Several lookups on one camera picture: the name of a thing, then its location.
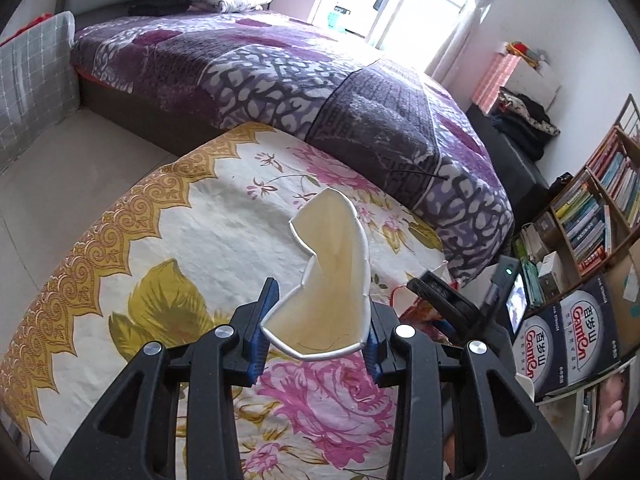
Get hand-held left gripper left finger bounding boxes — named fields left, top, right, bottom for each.
left=50, top=277, right=281, bottom=480

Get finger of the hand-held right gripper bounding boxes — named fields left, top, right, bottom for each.
left=407, top=270, right=488, bottom=348

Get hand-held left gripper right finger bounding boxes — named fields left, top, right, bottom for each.
left=362, top=300, right=581, bottom=480

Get red white snack wrapper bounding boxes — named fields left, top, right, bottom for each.
left=392, top=262, right=458, bottom=347

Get crushed white paper cup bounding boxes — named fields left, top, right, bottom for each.
left=260, top=187, right=373, bottom=362

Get small blue white carton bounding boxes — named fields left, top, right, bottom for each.
left=517, top=305, right=567, bottom=397

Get large blue white carton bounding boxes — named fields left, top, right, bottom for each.
left=556, top=275, right=622, bottom=387

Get wooden bookshelf with books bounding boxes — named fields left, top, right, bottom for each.
left=517, top=132, right=640, bottom=311

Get brown cardboard box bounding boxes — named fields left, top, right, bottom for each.
left=605, top=242, right=640, bottom=358

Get black bench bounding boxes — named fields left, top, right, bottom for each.
left=465, top=105, right=552, bottom=232

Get floral bed sheet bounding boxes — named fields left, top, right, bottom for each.
left=0, top=122, right=451, bottom=480

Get pile of dark clothes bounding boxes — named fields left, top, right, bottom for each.
left=487, top=87, right=562, bottom=162

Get white box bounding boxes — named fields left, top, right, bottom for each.
left=500, top=60, right=562, bottom=109

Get colourful toys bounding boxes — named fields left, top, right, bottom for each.
left=505, top=41, right=549, bottom=69

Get purple patterned blanket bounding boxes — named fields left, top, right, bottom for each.
left=70, top=10, right=516, bottom=287

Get white curtain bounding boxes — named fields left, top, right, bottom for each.
left=425, top=0, right=506, bottom=79

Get grey striped cushion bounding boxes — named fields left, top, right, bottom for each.
left=0, top=10, right=82, bottom=162

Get dark clothes on bed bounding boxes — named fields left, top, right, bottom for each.
left=127, top=2, right=192, bottom=18

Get red cloth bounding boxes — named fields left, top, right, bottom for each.
left=15, top=12, right=54, bottom=37

